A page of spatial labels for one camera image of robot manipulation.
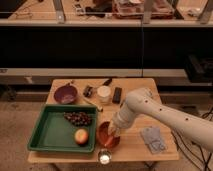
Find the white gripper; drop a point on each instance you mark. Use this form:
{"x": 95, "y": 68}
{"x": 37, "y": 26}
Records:
{"x": 113, "y": 130}

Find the red bowl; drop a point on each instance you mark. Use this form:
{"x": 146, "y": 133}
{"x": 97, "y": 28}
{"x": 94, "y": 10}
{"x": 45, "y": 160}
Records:
{"x": 102, "y": 135}

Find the red pepper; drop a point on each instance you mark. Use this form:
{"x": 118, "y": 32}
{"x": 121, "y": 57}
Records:
{"x": 110, "y": 142}

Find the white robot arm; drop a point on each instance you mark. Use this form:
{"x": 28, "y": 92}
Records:
{"x": 140, "y": 101}

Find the purple bowl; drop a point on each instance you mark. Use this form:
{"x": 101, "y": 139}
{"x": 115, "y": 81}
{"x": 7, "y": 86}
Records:
{"x": 66, "y": 94}

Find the small metal cup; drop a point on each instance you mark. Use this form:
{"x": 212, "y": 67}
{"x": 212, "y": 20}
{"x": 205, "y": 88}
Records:
{"x": 104, "y": 156}

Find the wooden table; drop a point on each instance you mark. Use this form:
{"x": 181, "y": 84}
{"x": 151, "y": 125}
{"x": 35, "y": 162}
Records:
{"x": 131, "y": 147}

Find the black rectangular block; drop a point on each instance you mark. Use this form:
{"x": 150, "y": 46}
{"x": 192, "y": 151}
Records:
{"x": 117, "y": 95}

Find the white lidded jar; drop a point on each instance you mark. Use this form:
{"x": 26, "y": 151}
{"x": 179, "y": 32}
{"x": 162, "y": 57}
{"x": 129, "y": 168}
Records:
{"x": 104, "y": 93}

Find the dark grape bunch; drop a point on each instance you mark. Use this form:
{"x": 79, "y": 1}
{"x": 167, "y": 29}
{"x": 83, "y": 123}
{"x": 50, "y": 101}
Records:
{"x": 78, "y": 119}

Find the small dark toy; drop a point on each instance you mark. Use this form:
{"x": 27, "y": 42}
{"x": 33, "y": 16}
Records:
{"x": 88, "y": 91}

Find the green plastic tray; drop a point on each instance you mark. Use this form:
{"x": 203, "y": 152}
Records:
{"x": 53, "y": 133}

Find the wooden handled utensil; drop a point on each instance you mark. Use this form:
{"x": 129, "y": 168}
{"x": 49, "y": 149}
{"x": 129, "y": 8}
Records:
{"x": 99, "y": 108}

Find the black handled tool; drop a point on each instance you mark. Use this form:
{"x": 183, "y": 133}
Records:
{"x": 106, "y": 83}

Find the metal shelf rail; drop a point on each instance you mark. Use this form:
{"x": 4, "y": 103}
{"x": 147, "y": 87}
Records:
{"x": 93, "y": 72}

